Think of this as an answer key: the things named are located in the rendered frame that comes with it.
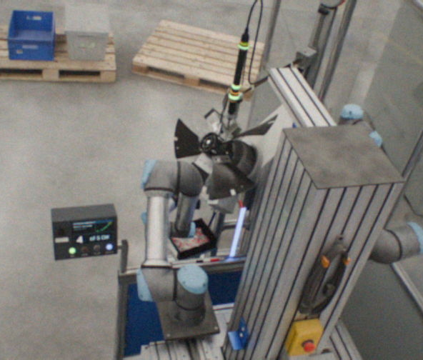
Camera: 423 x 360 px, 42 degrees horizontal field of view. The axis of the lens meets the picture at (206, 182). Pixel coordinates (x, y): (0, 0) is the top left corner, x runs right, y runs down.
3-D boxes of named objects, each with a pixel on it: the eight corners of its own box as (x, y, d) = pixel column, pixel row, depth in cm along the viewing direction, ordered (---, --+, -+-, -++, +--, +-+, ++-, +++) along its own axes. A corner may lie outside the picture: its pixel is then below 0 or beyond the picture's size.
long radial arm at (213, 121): (242, 151, 300) (229, 141, 293) (231, 161, 302) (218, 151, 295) (226, 120, 321) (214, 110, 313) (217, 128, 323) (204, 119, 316)
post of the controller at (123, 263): (125, 268, 257) (127, 238, 244) (126, 273, 255) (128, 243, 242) (118, 268, 256) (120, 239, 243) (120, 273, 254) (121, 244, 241)
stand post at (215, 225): (205, 279, 368) (226, 176, 308) (208, 290, 361) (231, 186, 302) (198, 281, 366) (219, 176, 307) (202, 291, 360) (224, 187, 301)
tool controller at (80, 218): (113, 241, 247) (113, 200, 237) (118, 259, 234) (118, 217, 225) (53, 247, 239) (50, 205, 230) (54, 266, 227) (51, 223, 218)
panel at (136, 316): (261, 333, 327) (286, 260, 284) (261, 336, 326) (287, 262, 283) (121, 356, 304) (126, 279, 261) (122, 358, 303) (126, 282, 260)
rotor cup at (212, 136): (209, 153, 293) (193, 142, 284) (230, 136, 288) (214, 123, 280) (217, 171, 282) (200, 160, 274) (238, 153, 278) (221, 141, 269)
